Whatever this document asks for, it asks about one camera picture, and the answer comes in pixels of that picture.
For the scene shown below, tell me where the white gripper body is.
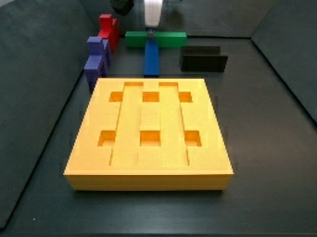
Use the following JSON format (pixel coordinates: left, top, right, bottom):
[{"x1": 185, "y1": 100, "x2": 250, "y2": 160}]
[{"x1": 143, "y1": 0, "x2": 163, "y2": 28}]

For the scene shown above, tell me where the long green block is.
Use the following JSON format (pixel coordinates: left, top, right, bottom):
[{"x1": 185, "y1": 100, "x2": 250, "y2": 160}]
[{"x1": 125, "y1": 31, "x2": 187, "y2": 47}]

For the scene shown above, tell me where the yellow slotted board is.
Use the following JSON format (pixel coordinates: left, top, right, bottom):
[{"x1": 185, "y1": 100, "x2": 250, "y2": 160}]
[{"x1": 64, "y1": 78, "x2": 234, "y2": 191}]

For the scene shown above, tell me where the red stepped block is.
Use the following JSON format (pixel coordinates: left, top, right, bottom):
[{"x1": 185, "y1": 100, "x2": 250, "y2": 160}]
[{"x1": 97, "y1": 14, "x2": 119, "y2": 50}]

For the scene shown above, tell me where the long blue block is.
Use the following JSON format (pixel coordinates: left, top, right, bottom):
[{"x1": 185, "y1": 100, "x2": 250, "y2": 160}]
[{"x1": 143, "y1": 40, "x2": 159, "y2": 77}]

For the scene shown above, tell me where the purple stepped block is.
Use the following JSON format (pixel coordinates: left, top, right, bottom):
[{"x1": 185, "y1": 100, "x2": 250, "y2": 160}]
[{"x1": 84, "y1": 36, "x2": 110, "y2": 92}]

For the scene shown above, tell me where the black U-shaped bracket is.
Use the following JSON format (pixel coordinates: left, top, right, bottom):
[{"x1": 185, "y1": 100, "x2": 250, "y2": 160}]
[{"x1": 179, "y1": 46, "x2": 227, "y2": 72}]

